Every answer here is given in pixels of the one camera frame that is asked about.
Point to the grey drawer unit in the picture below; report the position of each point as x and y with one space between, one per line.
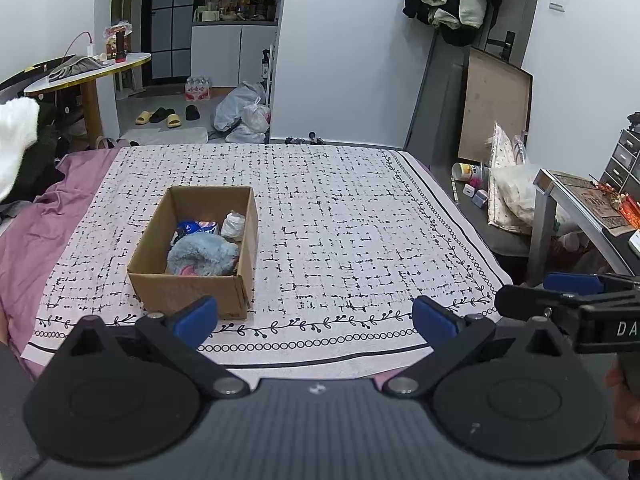
622 155

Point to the spray bottle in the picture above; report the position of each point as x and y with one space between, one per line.
265 64

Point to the small white box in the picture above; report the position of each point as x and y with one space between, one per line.
470 191

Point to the large clear plastic bag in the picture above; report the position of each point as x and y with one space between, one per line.
239 105

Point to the black cloth pale blue patch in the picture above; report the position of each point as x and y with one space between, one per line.
177 239

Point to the oval table yellow edge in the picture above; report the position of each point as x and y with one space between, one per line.
87 77

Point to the white wall switch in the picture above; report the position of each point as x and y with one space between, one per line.
558 0

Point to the white black-patterned printed blanket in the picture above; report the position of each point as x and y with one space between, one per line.
340 220

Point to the person's right hand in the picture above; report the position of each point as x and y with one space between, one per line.
629 425

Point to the white crinkled soft ball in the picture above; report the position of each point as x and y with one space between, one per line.
233 225

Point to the blue and white soft item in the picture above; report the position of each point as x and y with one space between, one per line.
197 227

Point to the white floor mat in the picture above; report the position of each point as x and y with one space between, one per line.
167 136

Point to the grey metal desk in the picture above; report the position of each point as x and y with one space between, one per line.
585 220

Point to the black grid glass door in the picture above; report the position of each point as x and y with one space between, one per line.
170 15

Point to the red snack boxes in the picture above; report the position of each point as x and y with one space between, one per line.
117 45

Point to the small lilac box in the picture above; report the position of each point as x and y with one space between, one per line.
481 198

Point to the black slipper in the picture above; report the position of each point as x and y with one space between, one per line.
162 114
191 112

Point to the pack of water bottles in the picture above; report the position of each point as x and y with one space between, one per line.
198 87

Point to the white cabinet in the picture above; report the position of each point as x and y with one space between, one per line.
232 55

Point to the small white plastic bag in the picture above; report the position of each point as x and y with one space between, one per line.
251 122

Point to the black clothing pile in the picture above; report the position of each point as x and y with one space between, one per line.
47 160

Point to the cardboard box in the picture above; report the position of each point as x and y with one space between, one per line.
190 292

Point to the purple bed sheet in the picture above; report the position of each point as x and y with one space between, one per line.
35 240

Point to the framed wooden board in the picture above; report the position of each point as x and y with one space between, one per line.
495 107

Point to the grey cloth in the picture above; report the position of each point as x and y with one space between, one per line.
75 66

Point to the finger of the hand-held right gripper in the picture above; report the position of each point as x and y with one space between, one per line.
570 283
535 302

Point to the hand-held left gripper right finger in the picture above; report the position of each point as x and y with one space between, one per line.
434 321

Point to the black dotted box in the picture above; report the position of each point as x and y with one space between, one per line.
65 110

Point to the white fluffy cloth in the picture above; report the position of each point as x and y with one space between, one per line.
16 140

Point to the grey plush toy pink patches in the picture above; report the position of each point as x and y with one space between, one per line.
202 257

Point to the yellow slipper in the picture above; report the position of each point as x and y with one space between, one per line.
143 117
173 120

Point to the floral fabric bag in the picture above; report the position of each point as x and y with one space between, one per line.
512 187

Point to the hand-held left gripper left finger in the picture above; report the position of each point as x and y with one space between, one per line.
196 317

